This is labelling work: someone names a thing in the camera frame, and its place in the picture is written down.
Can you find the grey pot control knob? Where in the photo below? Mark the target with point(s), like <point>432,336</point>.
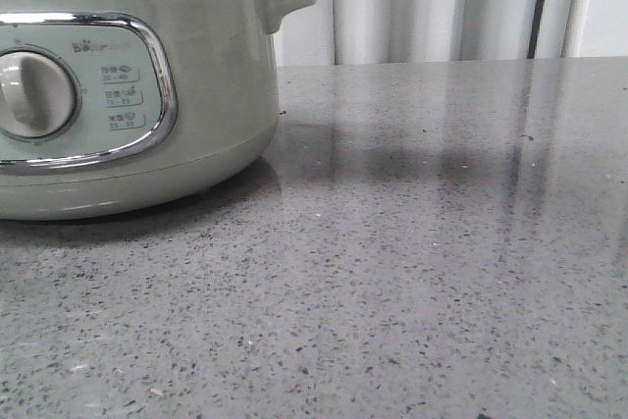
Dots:
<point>37,95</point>

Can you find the green electric cooking pot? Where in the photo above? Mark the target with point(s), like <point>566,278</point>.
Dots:
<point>143,133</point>

